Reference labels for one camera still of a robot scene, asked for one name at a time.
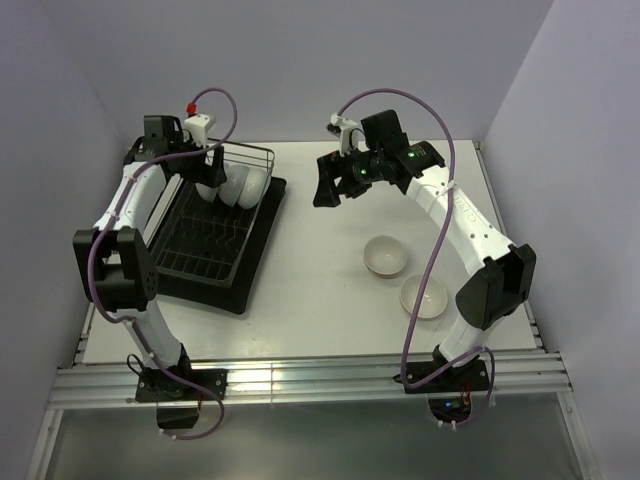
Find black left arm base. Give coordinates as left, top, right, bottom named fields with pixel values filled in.
left=126, top=352, right=228, bottom=441

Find black wire dish rack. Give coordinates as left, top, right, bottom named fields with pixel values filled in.
left=144, top=134, right=276, bottom=287

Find cream bowl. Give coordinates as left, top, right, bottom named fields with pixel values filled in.
left=363, top=235, right=409, bottom=278

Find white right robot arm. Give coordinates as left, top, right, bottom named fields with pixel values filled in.
left=313, top=110, right=536, bottom=390

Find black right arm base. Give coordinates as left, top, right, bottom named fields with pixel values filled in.
left=404, top=357, right=491, bottom=422

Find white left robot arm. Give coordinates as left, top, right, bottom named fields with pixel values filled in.
left=73, top=109, right=223, bottom=399

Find black drip tray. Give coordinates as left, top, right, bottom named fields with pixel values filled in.
left=158, top=177, right=287, bottom=315

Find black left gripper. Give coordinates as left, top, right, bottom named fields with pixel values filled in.
left=170, top=132, right=227, bottom=188

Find aluminium front rail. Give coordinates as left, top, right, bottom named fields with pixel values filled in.
left=46, top=350, right=572, bottom=410

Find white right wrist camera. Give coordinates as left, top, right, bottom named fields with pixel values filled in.
left=327, top=113, right=360, bottom=157

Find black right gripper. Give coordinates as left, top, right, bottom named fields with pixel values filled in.
left=313, top=143, right=385, bottom=207

